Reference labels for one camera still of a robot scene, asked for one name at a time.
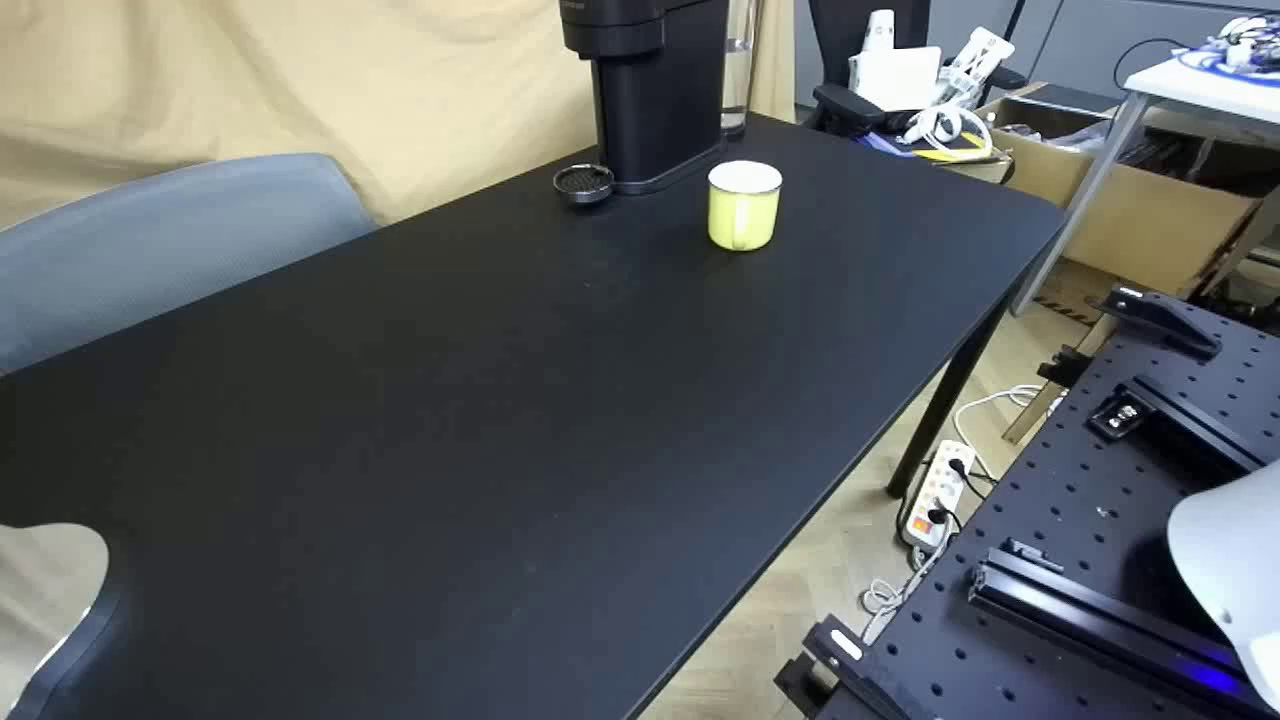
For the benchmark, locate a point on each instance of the yellow enamel cup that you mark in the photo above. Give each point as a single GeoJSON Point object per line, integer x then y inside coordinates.
{"type": "Point", "coordinates": [746, 218]}

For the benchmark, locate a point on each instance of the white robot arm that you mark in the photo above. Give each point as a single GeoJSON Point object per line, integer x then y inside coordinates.
{"type": "Point", "coordinates": [1235, 561]}

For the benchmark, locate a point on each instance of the black machine column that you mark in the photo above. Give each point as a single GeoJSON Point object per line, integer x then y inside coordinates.
{"type": "Point", "coordinates": [655, 93]}

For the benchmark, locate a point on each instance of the clear glass tumbler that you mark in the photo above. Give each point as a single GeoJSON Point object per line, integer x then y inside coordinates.
{"type": "Point", "coordinates": [737, 82]}

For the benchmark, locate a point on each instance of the black table leg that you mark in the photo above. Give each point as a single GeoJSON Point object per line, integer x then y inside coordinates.
{"type": "Point", "coordinates": [942, 401]}

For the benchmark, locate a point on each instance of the white power strip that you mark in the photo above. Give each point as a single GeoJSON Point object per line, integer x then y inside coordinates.
{"type": "Point", "coordinates": [936, 492]}

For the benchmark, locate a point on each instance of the black flat device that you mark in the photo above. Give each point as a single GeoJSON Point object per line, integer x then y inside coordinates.
{"type": "Point", "coordinates": [846, 107]}

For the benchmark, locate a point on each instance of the black chair back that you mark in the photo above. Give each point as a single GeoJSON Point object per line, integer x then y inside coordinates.
{"type": "Point", "coordinates": [834, 33]}

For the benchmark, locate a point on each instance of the beige curtain cloth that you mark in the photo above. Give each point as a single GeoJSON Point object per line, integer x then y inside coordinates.
{"type": "Point", "coordinates": [333, 82]}

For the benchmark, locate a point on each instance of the black perforated breadboard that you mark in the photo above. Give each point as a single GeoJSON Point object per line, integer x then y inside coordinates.
{"type": "Point", "coordinates": [1041, 587]}

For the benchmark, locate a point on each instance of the small black labelled block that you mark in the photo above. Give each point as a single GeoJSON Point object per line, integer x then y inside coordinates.
{"type": "Point", "coordinates": [1122, 416]}

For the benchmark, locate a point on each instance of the black clamp block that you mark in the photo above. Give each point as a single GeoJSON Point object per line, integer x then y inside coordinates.
{"type": "Point", "coordinates": [1162, 320]}

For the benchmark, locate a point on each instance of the cardboard box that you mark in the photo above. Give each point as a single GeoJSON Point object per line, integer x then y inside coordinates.
{"type": "Point", "coordinates": [1145, 225]}

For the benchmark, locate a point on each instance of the white side table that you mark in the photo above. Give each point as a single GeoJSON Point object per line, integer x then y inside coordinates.
{"type": "Point", "coordinates": [1200, 87]}

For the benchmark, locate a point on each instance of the colourful clutter pile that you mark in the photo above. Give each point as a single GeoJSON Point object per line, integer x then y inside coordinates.
{"type": "Point", "coordinates": [1241, 42]}

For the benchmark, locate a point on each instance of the black aluminium rail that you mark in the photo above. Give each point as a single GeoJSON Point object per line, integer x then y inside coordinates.
{"type": "Point", "coordinates": [1067, 605]}

